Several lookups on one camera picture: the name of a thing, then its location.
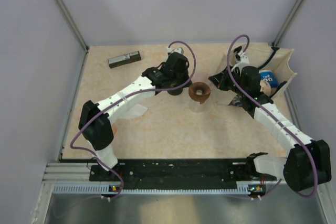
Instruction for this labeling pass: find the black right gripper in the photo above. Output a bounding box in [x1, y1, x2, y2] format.
[210, 68, 246, 98]

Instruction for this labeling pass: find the dark wooden dripper ring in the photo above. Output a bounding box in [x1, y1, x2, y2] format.
[188, 82, 211, 104]

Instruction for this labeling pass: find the white paper coffee filter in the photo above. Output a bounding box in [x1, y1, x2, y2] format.
[119, 104, 148, 120]

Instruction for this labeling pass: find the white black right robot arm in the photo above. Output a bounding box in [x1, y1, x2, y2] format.
[209, 50, 332, 193]

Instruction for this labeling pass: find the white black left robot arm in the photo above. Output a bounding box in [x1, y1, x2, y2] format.
[79, 48, 191, 180]

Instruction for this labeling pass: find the black carafe with red lid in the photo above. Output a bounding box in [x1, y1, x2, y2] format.
[168, 88, 183, 96]

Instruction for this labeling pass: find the clear glass beaker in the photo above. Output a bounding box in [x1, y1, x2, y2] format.
[189, 99, 211, 113]

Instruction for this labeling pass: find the beige round package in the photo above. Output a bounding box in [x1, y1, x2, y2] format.
[260, 80, 272, 97]

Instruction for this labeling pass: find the blue white packet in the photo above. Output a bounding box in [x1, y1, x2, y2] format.
[259, 70, 279, 89]

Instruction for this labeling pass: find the beige canvas tote bag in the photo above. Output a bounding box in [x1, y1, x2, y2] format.
[210, 42, 297, 105]

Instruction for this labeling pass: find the black rectangular box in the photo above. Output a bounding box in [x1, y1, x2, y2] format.
[108, 51, 141, 69]

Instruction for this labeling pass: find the grey cable duct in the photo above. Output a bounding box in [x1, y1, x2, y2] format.
[52, 183, 266, 195]

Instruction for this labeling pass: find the right corner aluminium post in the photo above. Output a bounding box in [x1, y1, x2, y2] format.
[271, 0, 306, 47]

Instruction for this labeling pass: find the corner aluminium post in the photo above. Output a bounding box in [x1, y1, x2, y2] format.
[54, 0, 89, 52]
[271, 0, 306, 47]

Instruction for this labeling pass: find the aluminium frame rail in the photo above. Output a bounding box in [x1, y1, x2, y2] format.
[41, 162, 330, 184]

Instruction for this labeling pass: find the left corner aluminium post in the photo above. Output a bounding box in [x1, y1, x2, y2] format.
[54, 0, 89, 52]

